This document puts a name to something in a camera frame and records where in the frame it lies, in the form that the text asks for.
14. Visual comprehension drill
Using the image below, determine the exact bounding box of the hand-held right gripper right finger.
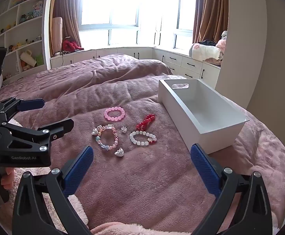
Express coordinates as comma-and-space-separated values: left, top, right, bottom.
190, 143, 272, 235

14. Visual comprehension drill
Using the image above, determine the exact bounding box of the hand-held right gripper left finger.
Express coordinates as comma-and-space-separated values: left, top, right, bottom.
12, 146, 94, 235

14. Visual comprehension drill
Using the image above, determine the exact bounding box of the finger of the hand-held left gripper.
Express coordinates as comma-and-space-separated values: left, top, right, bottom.
0, 118, 75, 153
0, 97, 45, 122

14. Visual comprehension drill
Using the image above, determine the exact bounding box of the multicolour pastel bead bracelet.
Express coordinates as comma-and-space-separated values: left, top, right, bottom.
95, 124, 120, 152

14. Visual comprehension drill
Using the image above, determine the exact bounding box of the pink bead bracelet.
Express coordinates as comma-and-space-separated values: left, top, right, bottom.
104, 106, 126, 122

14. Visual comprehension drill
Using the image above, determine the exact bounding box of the white rectangular storage box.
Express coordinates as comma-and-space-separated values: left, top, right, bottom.
158, 79, 250, 155

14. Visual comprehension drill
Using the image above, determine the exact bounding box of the white bead bracelet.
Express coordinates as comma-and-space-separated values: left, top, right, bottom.
129, 130, 157, 147

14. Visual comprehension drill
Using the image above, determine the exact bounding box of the red bead bracelet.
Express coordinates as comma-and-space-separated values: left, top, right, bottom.
136, 114, 156, 131

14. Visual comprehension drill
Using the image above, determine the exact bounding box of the light pink fluffy cloth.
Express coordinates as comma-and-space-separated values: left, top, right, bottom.
0, 119, 199, 235

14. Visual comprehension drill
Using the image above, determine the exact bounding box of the white mug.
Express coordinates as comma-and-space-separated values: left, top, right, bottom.
19, 50, 37, 68

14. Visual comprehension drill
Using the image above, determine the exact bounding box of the mauve pink bed blanket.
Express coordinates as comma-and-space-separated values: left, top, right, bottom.
0, 53, 285, 235

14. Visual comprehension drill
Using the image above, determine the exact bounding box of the red plush toy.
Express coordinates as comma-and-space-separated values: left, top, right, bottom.
62, 39, 85, 52

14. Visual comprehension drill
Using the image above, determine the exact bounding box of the pink standing appliance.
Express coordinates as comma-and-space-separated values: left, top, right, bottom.
52, 17, 64, 55

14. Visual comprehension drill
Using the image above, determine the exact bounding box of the brown curtain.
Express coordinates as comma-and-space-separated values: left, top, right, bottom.
52, 0, 85, 51
192, 0, 229, 45

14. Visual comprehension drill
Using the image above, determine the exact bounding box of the cream window seat cabinet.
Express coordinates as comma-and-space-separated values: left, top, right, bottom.
50, 47, 221, 89

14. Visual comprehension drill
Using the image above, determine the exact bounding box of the rolled floral white blanket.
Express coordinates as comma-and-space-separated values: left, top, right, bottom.
189, 43, 222, 62

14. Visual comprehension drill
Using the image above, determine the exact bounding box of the pink plush blanket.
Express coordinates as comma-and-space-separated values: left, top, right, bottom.
215, 31, 229, 66

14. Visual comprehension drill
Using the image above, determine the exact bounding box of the dark folded clothing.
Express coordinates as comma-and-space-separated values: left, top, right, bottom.
197, 39, 218, 47

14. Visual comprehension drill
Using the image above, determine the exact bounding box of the large bay window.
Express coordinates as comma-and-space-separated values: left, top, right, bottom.
78, 0, 200, 52

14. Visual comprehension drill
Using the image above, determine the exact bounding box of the white wall bookshelf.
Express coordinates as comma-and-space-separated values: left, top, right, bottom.
0, 0, 51, 82

